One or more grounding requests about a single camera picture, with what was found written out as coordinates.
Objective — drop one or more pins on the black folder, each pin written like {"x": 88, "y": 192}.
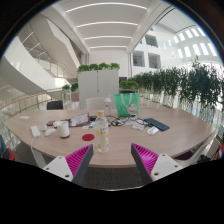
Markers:
{"x": 66, "y": 120}

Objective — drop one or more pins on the white cabinet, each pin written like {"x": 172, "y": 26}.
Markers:
{"x": 96, "y": 86}

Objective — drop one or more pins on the clear shaker bottle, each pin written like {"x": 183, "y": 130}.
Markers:
{"x": 107, "y": 106}

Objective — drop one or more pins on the small red black box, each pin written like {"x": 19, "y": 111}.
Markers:
{"x": 50, "y": 123}

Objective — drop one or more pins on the colourful sticker sheet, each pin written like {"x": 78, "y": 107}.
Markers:
{"x": 89, "y": 126}

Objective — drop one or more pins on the white packet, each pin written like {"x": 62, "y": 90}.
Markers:
{"x": 152, "y": 130}

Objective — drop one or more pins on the green tote bag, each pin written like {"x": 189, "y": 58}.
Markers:
{"x": 126, "y": 104}

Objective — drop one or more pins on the brown planter with plants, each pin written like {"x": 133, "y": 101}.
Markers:
{"x": 74, "y": 91}

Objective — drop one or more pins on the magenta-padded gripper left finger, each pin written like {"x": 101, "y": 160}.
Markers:
{"x": 63, "y": 166}

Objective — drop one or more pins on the small grey oval device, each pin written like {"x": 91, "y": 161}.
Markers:
{"x": 44, "y": 127}

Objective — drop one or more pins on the row of tall green plants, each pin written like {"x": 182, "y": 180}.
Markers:
{"x": 186, "y": 83}

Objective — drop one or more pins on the clear yellow-capped drink bottle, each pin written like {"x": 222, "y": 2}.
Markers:
{"x": 102, "y": 133}

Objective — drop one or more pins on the white computer mouse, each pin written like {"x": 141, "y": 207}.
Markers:
{"x": 50, "y": 132}

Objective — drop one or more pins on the flat round red coaster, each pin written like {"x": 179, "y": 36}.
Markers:
{"x": 88, "y": 137}

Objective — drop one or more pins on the dark planter with plants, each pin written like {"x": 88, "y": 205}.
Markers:
{"x": 128, "y": 85}

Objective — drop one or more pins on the ceiling light strips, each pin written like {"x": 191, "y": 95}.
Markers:
{"x": 106, "y": 24}

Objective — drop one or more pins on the red black chair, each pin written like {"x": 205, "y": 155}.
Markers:
{"x": 8, "y": 154}

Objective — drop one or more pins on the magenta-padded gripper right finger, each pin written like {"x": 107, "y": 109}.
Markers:
{"x": 161, "y": 165}

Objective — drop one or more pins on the green plants on cabinet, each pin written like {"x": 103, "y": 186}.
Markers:
{"x": 98, "y": 66}

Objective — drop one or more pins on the printed brochure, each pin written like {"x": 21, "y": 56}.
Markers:
{"x": 79, "y": 119}

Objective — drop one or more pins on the white paper sheet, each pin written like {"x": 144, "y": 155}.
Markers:
{"x": 24, "y": 117}

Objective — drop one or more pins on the white mug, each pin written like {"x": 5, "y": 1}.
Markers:
{"x": 63, "y": 130}

